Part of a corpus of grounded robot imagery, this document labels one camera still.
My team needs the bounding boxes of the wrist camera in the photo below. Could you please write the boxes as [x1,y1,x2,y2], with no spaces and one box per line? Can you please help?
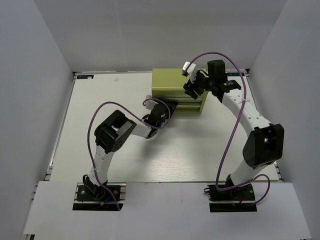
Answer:
[182,61,198,83]
[142,95,158,111]

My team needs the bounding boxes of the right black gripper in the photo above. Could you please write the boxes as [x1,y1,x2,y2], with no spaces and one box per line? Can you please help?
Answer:
[184,70,215,100]

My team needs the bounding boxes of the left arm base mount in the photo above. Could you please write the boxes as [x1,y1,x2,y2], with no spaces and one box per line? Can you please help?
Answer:
[72,182,126,212]

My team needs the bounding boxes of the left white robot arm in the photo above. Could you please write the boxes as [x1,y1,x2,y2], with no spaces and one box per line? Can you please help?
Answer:
[82,98,178,200]

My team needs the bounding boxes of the right blue label sticker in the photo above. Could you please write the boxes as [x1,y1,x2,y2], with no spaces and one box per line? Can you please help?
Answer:
[227,72,245,77]

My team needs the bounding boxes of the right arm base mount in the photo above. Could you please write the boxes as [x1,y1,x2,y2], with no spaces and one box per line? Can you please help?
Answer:
[203,184,257,213]

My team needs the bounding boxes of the purple cable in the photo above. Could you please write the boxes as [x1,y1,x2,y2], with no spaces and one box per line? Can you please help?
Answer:
[188,51,271,206]
[87,98,172,211]

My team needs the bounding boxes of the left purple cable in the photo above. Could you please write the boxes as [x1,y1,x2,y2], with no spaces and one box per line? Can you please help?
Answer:
[87,98,172,211]

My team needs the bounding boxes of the blue label sticker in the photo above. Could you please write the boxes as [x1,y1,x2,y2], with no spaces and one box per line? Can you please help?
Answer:
[76,74,94,80]
[227,72,245,77]

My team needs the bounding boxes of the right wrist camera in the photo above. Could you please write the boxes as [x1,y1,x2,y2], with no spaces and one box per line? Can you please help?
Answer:
[182,61,198,83]

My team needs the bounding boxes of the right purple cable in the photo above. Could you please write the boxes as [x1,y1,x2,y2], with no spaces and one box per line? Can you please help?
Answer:
[188,51,271,206]

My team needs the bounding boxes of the left blue label sticker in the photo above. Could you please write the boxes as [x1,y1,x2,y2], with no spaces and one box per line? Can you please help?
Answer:
[76,74,94,80]

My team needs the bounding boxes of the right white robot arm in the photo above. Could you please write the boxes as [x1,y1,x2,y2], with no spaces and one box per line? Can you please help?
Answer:
[182,60,285,200]

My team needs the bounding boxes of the green metal drawer cabinet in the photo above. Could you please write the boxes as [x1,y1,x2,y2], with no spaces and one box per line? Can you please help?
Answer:
[151,68,208,114]

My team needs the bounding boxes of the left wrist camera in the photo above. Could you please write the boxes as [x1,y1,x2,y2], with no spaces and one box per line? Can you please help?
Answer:
[142,95,158,111]

